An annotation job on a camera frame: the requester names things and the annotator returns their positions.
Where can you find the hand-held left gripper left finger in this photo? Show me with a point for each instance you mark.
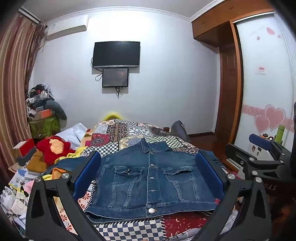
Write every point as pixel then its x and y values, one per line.
pixel 89 172

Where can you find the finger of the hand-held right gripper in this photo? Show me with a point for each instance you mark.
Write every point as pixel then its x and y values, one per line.
pixel 260 139
pixel 245 157

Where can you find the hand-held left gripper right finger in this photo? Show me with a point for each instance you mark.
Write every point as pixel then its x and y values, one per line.
pixel 209 172

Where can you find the blue denim jacket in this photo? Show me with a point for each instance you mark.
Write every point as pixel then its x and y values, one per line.
pixel 148 183

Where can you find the green bottle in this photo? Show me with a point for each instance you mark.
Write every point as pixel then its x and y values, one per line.
pixel 280 133

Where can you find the yellow orange cloth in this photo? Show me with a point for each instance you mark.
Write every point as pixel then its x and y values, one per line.
pixel 81 151

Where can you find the white cloth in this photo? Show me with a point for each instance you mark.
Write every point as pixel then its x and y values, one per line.
pixel 71 134

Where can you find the red plush toy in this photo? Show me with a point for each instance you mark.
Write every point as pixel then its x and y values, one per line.
pixel 54 148

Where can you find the white heart-print sliding door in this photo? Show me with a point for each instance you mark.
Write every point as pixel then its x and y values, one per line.
pixel 261 92

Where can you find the grey backpack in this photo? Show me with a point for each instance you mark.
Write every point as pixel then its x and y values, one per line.
pixel 179 131

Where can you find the brown cardboard box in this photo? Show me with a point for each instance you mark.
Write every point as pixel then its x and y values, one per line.
pixel 38 162

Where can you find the patchwork printed blanket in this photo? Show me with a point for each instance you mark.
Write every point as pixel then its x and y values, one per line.
pixel 129 132

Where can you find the yellow cushion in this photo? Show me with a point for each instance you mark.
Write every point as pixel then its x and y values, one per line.
pixel 112 116

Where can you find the green patterned bag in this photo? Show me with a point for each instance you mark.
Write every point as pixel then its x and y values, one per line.
pixel 44 127

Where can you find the red box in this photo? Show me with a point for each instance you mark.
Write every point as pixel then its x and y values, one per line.
pixel 25 146

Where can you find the orange box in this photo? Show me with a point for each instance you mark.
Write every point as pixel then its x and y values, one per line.
pixel 43 113

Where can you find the wooden wardrobe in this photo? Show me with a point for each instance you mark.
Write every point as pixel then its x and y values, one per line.
pixel 225 69

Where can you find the pile of printed papers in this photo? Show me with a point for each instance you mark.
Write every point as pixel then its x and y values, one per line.
pixel 13 197

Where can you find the pile of mixed clutter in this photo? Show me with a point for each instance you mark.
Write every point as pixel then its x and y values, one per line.
pixel 38 97

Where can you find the striped brown curtain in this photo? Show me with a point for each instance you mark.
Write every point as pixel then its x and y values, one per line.
pixel 16 81

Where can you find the white air conditioner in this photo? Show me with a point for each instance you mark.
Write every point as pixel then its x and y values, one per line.
pixel 67 29

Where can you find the small black wall monitor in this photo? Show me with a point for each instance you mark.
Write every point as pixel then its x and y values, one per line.
pixel 115 77

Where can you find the black wall television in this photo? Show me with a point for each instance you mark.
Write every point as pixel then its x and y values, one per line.
pixel 116 54

